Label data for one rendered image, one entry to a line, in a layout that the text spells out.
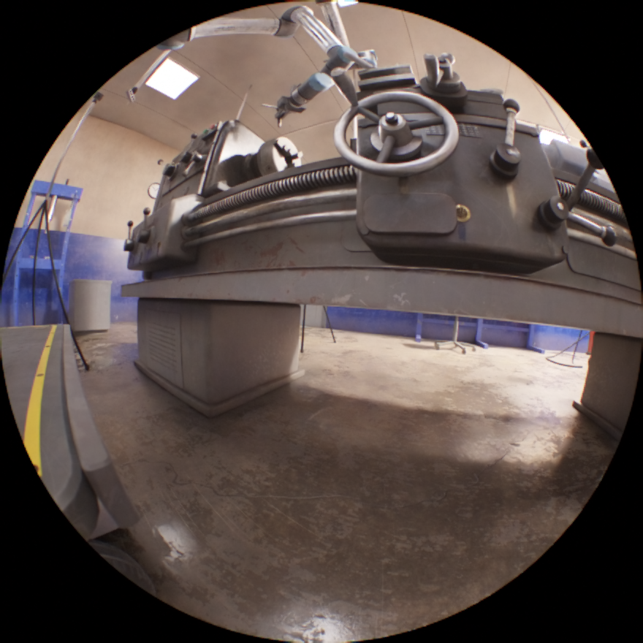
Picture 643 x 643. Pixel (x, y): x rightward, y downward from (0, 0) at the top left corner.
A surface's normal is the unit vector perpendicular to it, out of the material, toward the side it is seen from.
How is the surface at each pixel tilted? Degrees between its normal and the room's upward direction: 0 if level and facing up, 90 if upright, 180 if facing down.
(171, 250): 90
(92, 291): 90
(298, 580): 0
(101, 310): 90
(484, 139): 90
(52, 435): 0
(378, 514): 0
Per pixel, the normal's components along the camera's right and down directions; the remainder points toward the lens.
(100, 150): 0.91, 0.09
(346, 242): -0.42, 0.04
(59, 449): 0.07, -1.00
